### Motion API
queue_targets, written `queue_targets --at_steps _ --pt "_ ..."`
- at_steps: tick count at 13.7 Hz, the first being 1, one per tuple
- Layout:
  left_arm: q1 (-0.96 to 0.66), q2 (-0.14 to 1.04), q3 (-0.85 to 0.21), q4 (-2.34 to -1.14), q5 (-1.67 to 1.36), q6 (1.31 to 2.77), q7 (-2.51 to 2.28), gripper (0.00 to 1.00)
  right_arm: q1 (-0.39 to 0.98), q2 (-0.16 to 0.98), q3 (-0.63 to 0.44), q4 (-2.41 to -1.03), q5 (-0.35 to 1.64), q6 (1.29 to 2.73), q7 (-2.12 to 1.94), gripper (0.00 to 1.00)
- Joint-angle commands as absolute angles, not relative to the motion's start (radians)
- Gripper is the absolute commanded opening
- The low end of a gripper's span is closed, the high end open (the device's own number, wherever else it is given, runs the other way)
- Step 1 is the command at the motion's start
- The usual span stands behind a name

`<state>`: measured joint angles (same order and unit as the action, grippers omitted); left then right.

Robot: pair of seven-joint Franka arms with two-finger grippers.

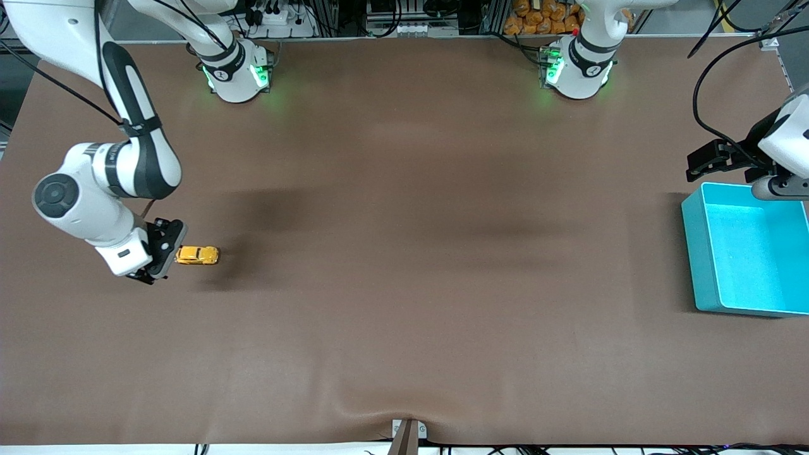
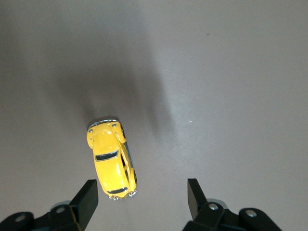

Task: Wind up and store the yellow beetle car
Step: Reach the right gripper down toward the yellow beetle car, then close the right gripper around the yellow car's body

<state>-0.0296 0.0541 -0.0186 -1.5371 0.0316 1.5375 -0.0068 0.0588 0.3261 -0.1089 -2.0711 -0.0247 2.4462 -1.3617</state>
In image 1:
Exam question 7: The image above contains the yellow beetle toy car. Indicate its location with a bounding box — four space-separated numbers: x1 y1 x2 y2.
175 246 220 265

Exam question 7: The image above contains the silver table edge strip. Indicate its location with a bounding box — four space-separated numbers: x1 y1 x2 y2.
774 47 794 86

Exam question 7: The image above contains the teal plastic bin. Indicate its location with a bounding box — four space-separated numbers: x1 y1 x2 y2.
681 182 809 318

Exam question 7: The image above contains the orange packets pile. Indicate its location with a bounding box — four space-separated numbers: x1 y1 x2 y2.
504 0 585 36

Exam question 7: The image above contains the brown table mat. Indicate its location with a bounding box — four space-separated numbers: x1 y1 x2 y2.
0 37 809 446

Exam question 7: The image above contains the white power strip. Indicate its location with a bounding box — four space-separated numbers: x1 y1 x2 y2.
243 6 317 39

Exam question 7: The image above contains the white connector block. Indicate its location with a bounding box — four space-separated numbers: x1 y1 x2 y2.
367 18 467 37

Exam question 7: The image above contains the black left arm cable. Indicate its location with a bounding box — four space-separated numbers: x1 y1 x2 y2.
691 28 809 166

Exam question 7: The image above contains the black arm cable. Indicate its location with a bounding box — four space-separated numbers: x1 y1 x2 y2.
0 0 159 137
691 28 809 166

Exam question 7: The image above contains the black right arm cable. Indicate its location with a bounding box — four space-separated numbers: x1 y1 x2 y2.
0 0 159 137

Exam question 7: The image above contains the grey table clamp bracket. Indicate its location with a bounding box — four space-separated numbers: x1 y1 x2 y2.
391 418 428 455

